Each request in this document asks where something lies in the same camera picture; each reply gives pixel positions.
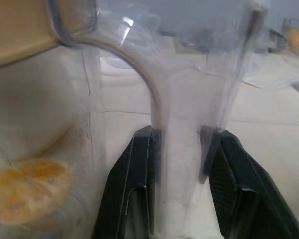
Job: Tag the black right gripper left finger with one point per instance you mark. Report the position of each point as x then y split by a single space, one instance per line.
129 194

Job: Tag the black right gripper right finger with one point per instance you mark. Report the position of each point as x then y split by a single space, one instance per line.
241 194

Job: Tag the orange slice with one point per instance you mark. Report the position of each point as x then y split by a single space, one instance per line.
27 191

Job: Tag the clear blender jug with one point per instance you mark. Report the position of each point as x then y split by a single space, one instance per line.
152 74

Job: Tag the small dark glass bowl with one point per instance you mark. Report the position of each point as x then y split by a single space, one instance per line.
296 52

